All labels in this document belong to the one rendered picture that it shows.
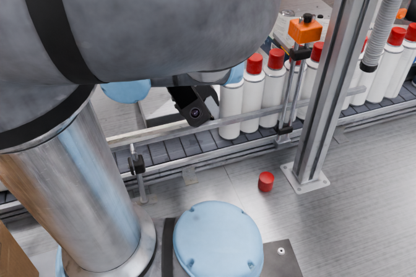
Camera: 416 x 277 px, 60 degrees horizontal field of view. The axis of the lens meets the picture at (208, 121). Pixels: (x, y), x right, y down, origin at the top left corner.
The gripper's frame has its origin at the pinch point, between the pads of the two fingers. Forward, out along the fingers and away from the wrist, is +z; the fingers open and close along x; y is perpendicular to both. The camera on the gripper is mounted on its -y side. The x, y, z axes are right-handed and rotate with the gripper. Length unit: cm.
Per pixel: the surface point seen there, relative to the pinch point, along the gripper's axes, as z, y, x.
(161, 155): -2.0, -1.6, 14.3
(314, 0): 36, 58, -51
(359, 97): 21.4, -1.5, -32.9
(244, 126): 6.2, -1.2, -4.9
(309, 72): 3.1, -0.9, -24.0
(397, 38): 10.2, -1.1, -45.3
